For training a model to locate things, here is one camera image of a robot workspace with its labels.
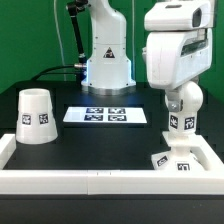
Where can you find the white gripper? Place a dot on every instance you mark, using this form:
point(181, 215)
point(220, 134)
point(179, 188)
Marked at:
point(173, 58)

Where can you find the white lamp bulb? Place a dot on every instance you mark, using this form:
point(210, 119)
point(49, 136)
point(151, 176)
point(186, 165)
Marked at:
point(184, 122)

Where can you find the white lamp base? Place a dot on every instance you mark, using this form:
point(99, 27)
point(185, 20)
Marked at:
point(179, 156)

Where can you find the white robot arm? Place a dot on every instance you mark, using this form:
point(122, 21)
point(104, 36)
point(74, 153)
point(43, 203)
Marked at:
point(108, 68)

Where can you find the white lamp shade cone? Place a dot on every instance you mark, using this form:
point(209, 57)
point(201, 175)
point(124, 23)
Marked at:
point(35, 123)

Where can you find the white marker tag sheet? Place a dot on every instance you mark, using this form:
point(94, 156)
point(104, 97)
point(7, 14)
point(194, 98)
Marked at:
point(117, 115)

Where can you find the white U-shaped fence frame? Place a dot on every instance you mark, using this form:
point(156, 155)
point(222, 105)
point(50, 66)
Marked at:
point(86, 182)

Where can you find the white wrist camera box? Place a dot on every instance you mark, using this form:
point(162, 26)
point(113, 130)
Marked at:
point(179, 16)

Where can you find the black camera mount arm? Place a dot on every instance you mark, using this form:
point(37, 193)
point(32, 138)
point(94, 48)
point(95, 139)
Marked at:
point(74, 8)

